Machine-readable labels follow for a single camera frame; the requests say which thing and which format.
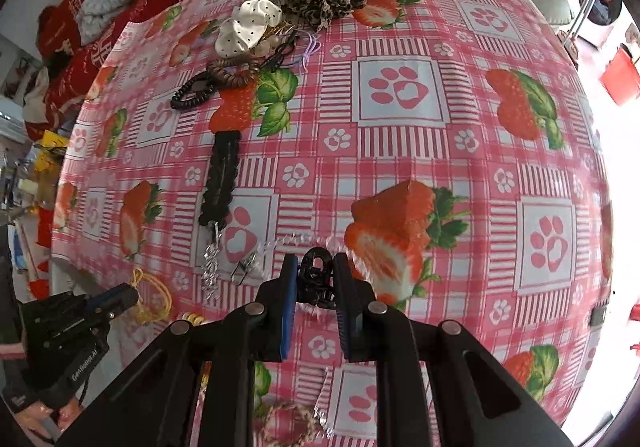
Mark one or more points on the black hair claw clip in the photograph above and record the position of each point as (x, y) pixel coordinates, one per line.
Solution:
(315, 272)

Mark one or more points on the white polka dot scrunchie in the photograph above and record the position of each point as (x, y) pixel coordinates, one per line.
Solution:
(250, 19)

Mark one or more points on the red bucket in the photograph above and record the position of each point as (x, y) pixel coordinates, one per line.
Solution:
(620, 77)

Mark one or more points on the yellow packet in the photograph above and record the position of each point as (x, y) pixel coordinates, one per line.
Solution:
(50, 143)

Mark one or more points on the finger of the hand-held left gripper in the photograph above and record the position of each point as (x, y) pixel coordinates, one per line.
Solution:
(117, 299)

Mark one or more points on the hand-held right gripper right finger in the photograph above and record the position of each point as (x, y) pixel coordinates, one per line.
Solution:
(345, 307)

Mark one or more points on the silver rhinestone hair clip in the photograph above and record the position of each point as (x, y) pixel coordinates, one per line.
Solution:
(212, 262)

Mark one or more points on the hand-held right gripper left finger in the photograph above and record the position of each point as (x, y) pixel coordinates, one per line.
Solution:
(287, 307)

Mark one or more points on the gold pearl hair clip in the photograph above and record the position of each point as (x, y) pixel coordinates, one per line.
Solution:
(270, 41)

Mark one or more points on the strawberry print tablecloth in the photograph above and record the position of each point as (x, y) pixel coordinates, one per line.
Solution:
(400, 142)

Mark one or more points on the red printed blanket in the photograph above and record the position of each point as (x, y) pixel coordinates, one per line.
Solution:
(70, 32)

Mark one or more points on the small silver hair clip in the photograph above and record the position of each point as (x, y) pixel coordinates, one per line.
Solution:
(245, 268)

